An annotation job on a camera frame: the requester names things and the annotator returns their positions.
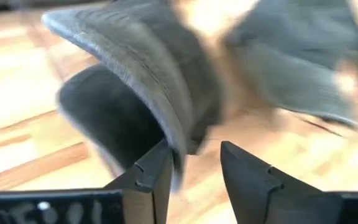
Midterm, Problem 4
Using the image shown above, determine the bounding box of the dark green cap hat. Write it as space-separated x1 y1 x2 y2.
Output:
40 0 358 192

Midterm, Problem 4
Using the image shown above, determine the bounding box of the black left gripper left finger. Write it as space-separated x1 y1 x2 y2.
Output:
103 139 175 224

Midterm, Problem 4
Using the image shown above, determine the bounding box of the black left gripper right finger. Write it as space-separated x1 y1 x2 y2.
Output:
220 140 344 224

